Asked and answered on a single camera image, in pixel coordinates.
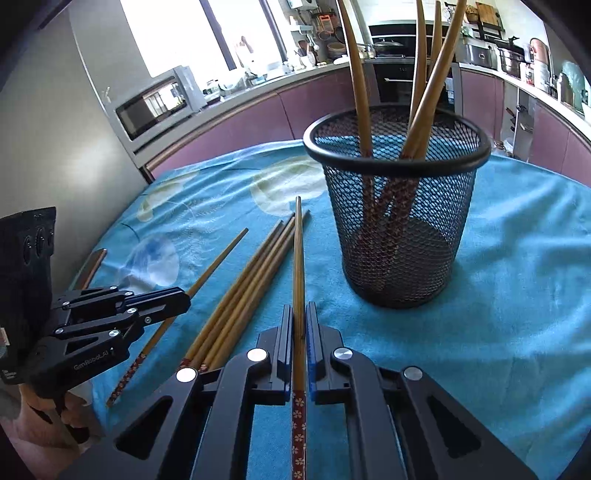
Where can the black shelf rack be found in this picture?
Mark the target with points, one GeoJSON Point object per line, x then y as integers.
{"type": "Point", "coordinates": [485, 21]}

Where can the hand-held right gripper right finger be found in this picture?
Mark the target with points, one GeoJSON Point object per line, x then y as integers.
{"type": "Point", "coordinates": [312, 341]}

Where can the grey refrigerator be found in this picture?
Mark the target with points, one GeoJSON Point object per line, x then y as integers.
{"type": "Point", "coordinates": [60, 138]}

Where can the pale green container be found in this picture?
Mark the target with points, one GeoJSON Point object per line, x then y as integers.
{"type": "Point", "coordinates": [575, 85]}

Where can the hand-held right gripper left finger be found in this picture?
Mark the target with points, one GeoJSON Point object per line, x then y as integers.
{"type": "Point", "coordinates": [287, 339]}

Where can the black range hood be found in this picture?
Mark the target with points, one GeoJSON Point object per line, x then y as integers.
{"type": "Point", "coordinates": [392, 30]}

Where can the lidded wok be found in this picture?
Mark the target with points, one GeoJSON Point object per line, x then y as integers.
{"type": "Point", "coordinates": [388, 46]}

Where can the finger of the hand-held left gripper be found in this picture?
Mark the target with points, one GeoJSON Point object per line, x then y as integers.
{"type": "Point", "coordinates": [161, 307]}
{"type": "Point", "coordinates": [92, 297]}

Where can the person's left hand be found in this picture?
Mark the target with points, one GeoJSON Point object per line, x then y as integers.
{"type": "Point", "coordinates": [77, 415]}

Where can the kitchen window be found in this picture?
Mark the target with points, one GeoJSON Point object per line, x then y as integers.
{"type": "Point", "coordinates": [184, 32]}

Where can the black built-in oven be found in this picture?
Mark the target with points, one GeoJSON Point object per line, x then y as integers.
{"type": "Point", "coordinates": [392, 83]}

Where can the white microwave oven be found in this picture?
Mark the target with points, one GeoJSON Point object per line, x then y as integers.
{"type": "Point", "coordinates": [152, 106]}

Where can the pink base cabinets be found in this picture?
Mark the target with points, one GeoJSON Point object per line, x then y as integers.
{"type": "Point", "coordinates": [258, 120]}
{"type": "Point", "coordinates": [554, 134]}

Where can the black mesh basket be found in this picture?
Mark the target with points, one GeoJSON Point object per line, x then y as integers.
{"type": "Point", "coordinates": [415, 258]}

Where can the blue printed tablecloth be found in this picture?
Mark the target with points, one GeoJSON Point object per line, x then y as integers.
{"type": "Point", "coordinates": [508, 277]}

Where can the pink kettle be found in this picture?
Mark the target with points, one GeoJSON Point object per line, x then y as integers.
{"type": "Point", "coordinates": [539, 60]}

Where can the steel pot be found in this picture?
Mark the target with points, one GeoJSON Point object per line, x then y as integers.
{"type": "Point", "coordinates": [510, 62]}

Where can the steel rice cooker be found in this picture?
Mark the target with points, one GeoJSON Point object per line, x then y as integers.
{"type": "Point", "coordinates": [478, 55]}

